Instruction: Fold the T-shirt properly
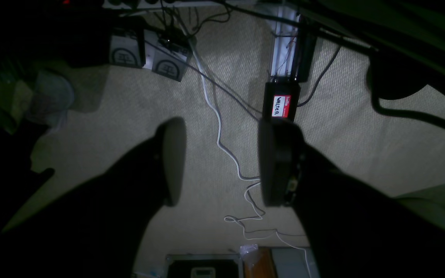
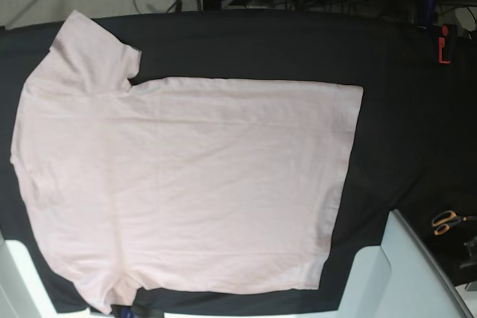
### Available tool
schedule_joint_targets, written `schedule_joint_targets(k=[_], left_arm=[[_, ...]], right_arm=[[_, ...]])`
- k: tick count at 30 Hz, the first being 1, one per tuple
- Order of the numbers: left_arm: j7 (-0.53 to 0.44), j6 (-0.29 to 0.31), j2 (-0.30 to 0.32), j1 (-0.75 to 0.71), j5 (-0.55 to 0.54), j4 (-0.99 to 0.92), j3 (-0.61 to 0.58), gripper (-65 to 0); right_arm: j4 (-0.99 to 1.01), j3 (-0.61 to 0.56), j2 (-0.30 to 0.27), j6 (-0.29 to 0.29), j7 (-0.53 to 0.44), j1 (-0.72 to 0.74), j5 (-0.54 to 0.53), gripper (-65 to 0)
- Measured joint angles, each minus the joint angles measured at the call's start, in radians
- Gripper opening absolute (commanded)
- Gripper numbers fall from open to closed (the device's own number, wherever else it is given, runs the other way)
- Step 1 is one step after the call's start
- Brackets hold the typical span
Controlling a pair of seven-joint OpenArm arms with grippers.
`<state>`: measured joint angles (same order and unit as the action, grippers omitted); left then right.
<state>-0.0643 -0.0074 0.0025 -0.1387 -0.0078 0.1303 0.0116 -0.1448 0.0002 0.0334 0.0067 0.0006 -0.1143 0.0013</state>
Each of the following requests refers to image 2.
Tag orange handled scissors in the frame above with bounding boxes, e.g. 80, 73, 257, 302
431, 210, 476, 236

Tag pink T-shirt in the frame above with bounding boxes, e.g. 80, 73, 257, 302
10, 11, 363, 314

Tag red and black clamp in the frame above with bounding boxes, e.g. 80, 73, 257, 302
437, 25, 458, 65

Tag black table cloth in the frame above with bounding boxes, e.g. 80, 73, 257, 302
0, 10, 477, 317

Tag white base block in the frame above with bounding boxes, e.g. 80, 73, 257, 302
336, 210, 473, 318
1, 238, 58, 318

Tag black device right edge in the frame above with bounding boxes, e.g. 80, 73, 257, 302
460, 236, 477, 269

